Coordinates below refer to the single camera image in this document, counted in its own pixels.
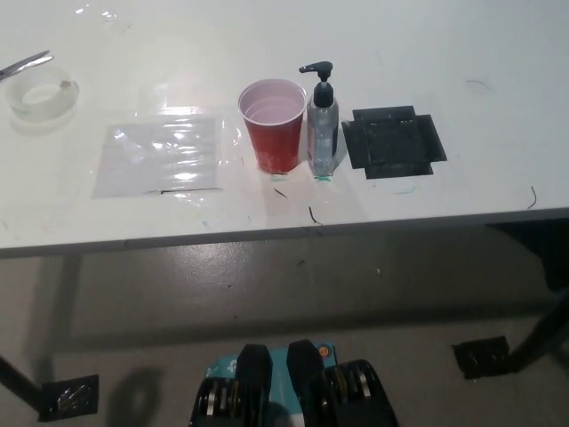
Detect black robot torso with teal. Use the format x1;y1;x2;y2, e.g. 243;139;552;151
188;339;399;427

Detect black floor tape patch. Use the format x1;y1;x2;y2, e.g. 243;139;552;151
451;335;512;382

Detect clear hand soap pump bottle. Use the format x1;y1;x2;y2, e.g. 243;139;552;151
298;60;340;178

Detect silver scissors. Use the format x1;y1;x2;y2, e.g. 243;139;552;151
0;50;54;82

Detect black tape square patch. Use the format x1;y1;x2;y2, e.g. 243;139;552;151
341;105;448;181

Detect red plastic cup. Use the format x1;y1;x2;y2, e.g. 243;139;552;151
236;78;309;174

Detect clear plastic sheet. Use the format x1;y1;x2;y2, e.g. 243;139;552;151
91;114;224;200

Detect clear tape roll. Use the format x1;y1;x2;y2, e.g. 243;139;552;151
4;67;81;126

